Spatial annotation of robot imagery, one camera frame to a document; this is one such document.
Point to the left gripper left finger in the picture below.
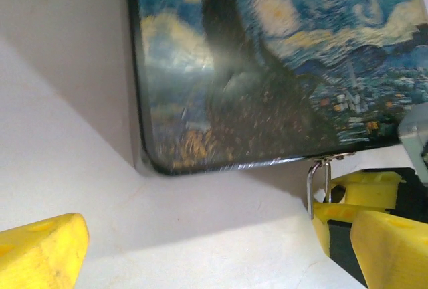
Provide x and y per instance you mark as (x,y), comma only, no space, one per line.
(40,255)

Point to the starry night print box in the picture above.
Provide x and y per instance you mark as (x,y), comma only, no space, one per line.
(267,68)

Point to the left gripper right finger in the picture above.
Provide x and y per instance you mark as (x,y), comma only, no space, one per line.
(394,255)

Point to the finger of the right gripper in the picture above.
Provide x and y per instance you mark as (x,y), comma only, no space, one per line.
(371,188)
(321,215)

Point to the brass padlock with silver shackle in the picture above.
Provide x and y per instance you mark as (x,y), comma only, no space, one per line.
(310,192)

